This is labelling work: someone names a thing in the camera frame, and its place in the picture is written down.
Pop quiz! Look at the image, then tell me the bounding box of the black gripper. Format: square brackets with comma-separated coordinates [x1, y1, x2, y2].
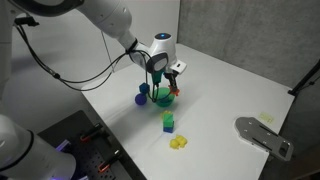
[163, 69, 180, 91]

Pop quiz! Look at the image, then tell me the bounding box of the long black arm cable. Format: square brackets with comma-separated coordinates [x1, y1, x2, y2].
[13, 16, 151, 93]

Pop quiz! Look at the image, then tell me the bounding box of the grey metal mounting plate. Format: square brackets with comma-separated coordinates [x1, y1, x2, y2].
[234, 116, 295, 163]

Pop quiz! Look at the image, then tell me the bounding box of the blue cube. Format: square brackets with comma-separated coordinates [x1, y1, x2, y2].
[138, 82, 151, 94]

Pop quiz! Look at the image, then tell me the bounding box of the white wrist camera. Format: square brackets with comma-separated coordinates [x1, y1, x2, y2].
[168, 59, 188, 75]

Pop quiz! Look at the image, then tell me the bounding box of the black orange clamp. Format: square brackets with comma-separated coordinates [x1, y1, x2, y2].
[97, 149, 122, 174]
[79, 123, 104, 143]

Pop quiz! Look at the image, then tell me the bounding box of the yellow dinosaur toy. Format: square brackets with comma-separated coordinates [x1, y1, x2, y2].
[169, 134, 189, 151]

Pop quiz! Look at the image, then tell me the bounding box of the green and blue block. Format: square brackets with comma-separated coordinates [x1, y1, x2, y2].
[162, 113, 175, 134]

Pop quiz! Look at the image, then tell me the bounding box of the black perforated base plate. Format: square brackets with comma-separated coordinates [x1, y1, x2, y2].
[37, 109, 148, 180]

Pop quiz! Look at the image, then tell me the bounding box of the black tripod leg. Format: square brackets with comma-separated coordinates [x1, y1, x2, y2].
[287, 59, 320, 98]

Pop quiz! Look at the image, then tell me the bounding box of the black looped gripper cable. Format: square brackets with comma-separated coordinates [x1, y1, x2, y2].
[143, 49, 168, 103]

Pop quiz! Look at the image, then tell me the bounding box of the green bowl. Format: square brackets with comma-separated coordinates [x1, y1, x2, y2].
[153, 87, 176, 108]

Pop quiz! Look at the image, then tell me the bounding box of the teal gripper adapter piece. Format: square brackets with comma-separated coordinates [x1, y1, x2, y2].
[151, 70, 165, 88]

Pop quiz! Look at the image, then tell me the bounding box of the purple ball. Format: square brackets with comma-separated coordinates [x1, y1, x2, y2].
[134, 93, 148, 107]

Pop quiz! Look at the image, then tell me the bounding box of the yellow sticky note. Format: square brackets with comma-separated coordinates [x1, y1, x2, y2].
[258, 112, 275, 124]

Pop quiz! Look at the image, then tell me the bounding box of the orange toy figure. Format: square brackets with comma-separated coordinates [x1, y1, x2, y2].
[168, 85, 181, 98]

